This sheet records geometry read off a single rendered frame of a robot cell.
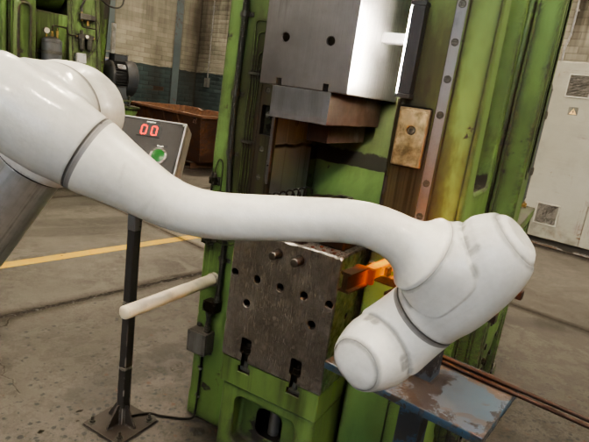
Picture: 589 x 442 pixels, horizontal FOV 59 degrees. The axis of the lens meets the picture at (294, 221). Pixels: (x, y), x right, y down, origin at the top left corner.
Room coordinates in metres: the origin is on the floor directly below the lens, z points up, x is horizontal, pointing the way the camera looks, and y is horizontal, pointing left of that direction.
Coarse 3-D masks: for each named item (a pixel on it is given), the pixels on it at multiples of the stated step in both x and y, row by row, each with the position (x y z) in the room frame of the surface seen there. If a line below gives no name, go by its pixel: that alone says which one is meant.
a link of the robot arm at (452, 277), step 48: (96, 144) 0.60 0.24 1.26; (96, 192) 0.60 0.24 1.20; (144, 192) 0.61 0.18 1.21; (192, 192) 0.63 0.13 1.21; (288, 240) 0.61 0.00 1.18; (336, 240) 0.60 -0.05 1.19; (384, 240) 0.59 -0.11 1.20; (432, 240) 0.59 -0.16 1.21; (480, 240) 0.57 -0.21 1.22; (528, 240) 0.60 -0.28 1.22; (432, 288) 0.57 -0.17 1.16; (480, 288) 0.56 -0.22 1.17; (432, 336) 0.60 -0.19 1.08
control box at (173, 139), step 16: (128, 128) 1.74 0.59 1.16; (144, 128) 1.73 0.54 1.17; (160, 128) 1.74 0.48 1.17; (176, 128) 1.74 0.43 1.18; (144, 144) 1.71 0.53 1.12; (160, 144) 1.71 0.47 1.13; (176, 144) 1.71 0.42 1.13; (160, 160) 1.68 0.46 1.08; (176, 160) 1.68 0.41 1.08; (176, 176) 1.68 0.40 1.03
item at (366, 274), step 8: (360, 264) 1.10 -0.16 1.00; (376, 264) 1.15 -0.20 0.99; (384, 264) 1.16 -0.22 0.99; (344, 272) 1.03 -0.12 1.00; (352, 272) 1.04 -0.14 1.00; (360, 272) 1.05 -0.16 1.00; (368, 272) 1.09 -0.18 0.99; (376, 272) 1.11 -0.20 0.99; (344, 280) 1.03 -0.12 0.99; (352, 280) 1.04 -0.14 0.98; (360, 280) 1.07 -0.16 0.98; (368, 280) 1.08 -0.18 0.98; (344, 288) 1.03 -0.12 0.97; (352, 288) 1.04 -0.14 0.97; (360, 288) 1.06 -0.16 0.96
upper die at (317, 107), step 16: (272, 96) 1.63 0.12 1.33; (288, 96) 1.60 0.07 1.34; (304, 96) 1.57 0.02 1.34; (320, 96) 1.55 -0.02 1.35; (336, 96) 1.57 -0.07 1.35; (352, 96) 1.67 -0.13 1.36; (272, 112) 1.62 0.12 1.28; (288, 112) 1.60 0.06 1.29; (304, 112) 1.57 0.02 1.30; (320, 112) 1.55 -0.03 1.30; (336, 112) 1.58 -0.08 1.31; (352, 112) 1.69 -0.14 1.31; (368, 112) 1.81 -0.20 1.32
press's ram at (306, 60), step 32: (288, 0) 1.62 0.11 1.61; (320, 0) 1.57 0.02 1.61; (352, 0) 1.52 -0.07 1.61; (384, 0) 1.65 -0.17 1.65; (288, 32) 1.61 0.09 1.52; (320, 32) 1.56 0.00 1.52; (352, 32) 1.52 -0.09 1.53; (384, 32) 1.68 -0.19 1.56; (288, 64) 1.61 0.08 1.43; (320, 64) 1.56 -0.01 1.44; (352, 64) 1.52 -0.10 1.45; (384, 64) 1.73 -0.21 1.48; (384, 96) 1.77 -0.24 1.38
